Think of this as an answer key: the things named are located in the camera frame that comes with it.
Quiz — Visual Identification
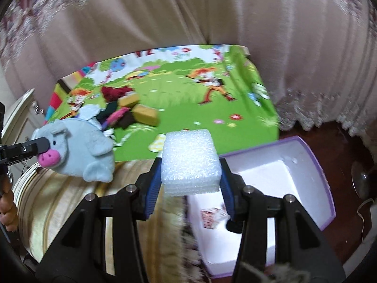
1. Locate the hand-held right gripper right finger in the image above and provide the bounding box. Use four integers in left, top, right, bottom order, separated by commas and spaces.
219, 158, 346, 283

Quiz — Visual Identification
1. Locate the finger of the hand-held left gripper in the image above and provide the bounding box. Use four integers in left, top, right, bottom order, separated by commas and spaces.
0, 136, 50, 166

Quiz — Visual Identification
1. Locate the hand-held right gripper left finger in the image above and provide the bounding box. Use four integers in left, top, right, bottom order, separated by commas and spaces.
35, 157, 162, 283

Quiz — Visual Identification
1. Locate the pink red printed cloth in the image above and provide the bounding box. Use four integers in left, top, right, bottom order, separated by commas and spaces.
200, 207, 231, 229

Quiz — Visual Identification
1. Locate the purple cardboard box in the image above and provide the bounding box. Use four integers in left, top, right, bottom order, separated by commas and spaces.
185, 136, 337, 279

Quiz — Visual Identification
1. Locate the white foam block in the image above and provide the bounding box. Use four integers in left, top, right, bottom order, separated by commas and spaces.
161, 129, 222, 197

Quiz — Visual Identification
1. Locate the grey pig plush toy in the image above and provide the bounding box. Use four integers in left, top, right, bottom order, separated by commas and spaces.
31, 105, 116, 183

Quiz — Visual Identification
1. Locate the pink and black knitted item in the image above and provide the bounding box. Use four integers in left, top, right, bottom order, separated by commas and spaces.
117, 113, 136, 129

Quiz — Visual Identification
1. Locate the pale-topped yellow sponge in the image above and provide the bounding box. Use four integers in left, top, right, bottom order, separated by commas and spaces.
131, 104, 160, 126

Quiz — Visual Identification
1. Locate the yellow sponge with hole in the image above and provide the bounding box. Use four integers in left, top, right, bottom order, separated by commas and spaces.
117, 92, 139, 107

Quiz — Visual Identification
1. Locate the red knit hat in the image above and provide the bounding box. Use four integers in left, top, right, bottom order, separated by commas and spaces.
101, 85, 134, 101

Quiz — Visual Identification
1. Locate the person's left hand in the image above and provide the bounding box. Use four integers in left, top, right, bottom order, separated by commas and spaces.
0, 190, 19, 232

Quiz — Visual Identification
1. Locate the white nightstand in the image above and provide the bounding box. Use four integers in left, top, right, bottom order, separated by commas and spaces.
1, 88, 40, 180

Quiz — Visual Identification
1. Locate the beige striped bedspread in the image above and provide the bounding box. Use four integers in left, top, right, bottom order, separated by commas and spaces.
13, 159, 207, 283

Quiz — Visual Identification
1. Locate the green cartoon printed blanket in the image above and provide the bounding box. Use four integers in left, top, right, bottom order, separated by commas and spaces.
44, 44, 281, 163

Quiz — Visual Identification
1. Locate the embroidered lace curtain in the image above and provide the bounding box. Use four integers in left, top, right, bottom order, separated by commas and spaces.
236, 0, 377, 143

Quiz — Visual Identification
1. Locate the beige satin curtain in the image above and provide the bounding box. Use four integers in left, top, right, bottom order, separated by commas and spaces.
0, 0, 295, 104

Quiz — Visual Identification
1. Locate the white cable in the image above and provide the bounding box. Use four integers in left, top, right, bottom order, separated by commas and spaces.
356, 197, 375, 244

